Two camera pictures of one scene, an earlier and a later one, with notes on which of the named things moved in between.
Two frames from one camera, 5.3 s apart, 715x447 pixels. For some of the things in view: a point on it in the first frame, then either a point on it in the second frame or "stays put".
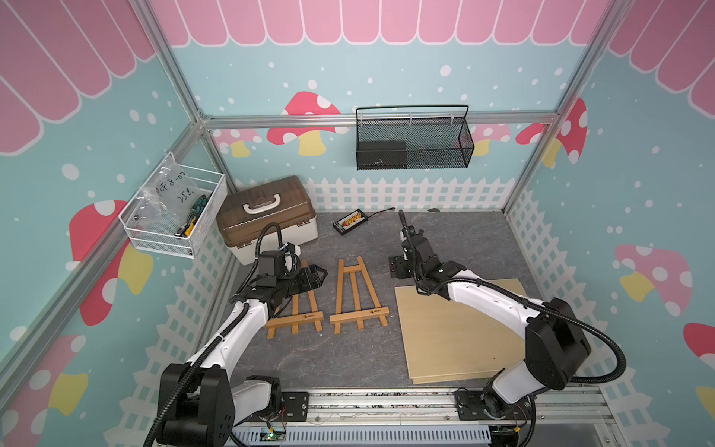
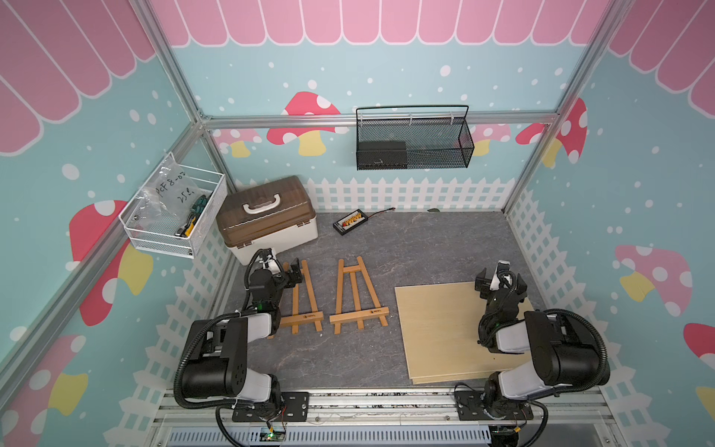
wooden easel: (296, 319) stays put
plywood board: (455, 377) stays put
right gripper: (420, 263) → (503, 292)
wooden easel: (359, 316) stays put
